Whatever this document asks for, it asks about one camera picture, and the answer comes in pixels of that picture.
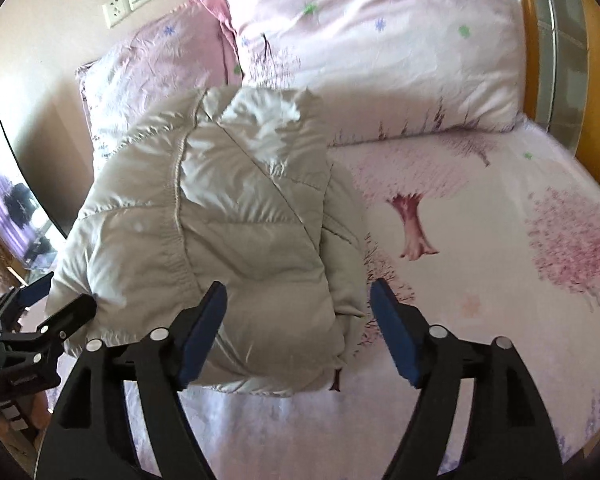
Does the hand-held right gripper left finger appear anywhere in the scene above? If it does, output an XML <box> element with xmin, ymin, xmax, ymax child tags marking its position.
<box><xmin>35</xmin><ymin>281</ymin><xmax>229</xmax><ymax>480</ymax></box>

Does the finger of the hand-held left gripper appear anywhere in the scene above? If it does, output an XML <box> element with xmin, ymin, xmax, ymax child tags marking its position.
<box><xmin>0</xmin><ymin>272</ymin><xmax>56</xmax><ymax>333</ymax></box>
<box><xmin>30</xmin><ymin>294</ymin><xmax>98</xmax><ymax>361</ymax></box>

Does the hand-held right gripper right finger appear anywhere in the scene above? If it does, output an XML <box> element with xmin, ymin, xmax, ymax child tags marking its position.
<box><xmin>370</xmin><ymin>277</ymin><xmax>566</xmax><ymax>480</ymax></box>

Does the beige puffer jacket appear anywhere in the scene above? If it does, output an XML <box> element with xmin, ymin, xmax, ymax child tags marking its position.
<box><xmin>46</xmin><ymin>85</ymin><xmax>371</xmax><ymax>398</ymax></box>

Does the black television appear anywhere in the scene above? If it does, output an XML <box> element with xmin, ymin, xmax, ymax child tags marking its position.
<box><xmin>0</xmin><ymin>120</ymin><xmax>73</xmax><ymax>273</ymax></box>

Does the floral bed sheet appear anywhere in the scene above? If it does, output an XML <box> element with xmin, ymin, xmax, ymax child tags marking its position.
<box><xmin>125</xmin><ymin>115</ymin><xmax>600</xmax><ymax>480</ymax></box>

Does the light pink floral pillow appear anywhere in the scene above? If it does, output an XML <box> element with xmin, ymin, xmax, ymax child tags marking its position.
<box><xmin>215</xmin><ymin>0</ymin><xmax>528</xmax><ymax>148</ymax></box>

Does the wooden headboard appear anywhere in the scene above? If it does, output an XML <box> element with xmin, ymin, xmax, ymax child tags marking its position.
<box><xmin>512</xmin><ymin>0</ymin><xmax>600</xmax><ymax>191</ymax></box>

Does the white wall socket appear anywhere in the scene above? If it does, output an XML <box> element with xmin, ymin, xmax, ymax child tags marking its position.
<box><xmin>102</xmin><ymin>0</ymin><xmax>131</xmax><ymax>29</ymax></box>

